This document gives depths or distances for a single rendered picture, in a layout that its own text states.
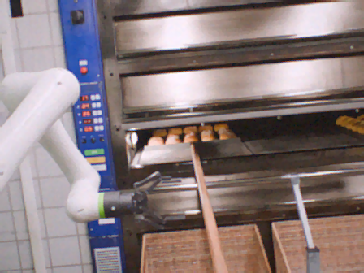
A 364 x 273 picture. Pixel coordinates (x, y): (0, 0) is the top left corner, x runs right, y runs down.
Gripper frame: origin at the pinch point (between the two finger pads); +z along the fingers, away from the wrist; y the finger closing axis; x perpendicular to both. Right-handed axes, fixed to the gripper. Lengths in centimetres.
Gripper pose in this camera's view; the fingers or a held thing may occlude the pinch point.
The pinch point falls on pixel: (179, 198)
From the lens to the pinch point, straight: 157.7
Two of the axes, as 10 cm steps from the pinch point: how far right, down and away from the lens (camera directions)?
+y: 0.8, 9.9, 1.5
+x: 0.2, 1.5, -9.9
